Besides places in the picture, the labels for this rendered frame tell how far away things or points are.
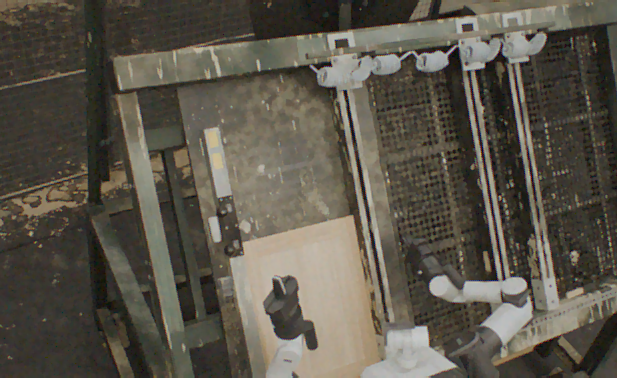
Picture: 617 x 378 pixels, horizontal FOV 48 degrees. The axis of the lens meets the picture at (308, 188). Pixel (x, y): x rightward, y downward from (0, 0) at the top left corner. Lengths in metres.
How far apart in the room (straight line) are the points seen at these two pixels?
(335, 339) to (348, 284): 0.20
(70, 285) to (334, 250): 1.92
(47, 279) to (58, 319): 0.29
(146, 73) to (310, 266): 0.85
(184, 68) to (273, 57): 0.30
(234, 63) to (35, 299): 2.12
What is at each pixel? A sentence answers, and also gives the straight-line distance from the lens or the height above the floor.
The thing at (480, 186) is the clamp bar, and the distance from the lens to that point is 2.76.
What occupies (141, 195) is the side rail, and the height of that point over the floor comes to 1.52.
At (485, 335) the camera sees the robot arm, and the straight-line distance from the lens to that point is 2.19.
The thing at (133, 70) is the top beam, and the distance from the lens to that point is 2.16.
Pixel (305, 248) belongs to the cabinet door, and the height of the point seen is 1.27.
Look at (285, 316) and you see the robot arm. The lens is 1.84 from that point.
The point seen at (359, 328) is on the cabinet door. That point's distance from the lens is 2.54.
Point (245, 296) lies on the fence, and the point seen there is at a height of 1.21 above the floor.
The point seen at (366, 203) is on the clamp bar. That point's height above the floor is 1.38.
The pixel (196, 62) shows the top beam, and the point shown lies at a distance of 2.21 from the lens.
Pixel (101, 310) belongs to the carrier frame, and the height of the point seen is 0.18.
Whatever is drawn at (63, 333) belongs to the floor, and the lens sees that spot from 3.80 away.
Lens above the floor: 2.93
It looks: 39 degrees down
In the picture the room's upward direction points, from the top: 10 degrees clockwise
